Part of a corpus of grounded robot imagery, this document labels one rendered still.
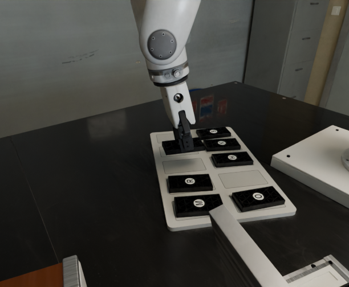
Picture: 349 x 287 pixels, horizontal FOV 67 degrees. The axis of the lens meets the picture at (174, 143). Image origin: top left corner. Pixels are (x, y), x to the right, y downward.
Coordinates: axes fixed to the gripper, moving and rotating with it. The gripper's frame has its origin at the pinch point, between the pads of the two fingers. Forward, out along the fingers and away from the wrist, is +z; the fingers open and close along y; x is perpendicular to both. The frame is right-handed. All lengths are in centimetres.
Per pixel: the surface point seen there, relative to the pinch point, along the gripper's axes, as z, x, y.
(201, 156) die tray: 9.2, -4.5, 2.9
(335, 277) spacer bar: 8.2, -11.8, -36.5
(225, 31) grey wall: 24, -104, 219
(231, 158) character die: 9.3, -11.3, -1.6
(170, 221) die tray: 6.4, 8.8, -17.9
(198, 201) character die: 6.5, 2.2, -15.1
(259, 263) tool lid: -12.8, 3.2, -42.3
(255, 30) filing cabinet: 32, -139, 221
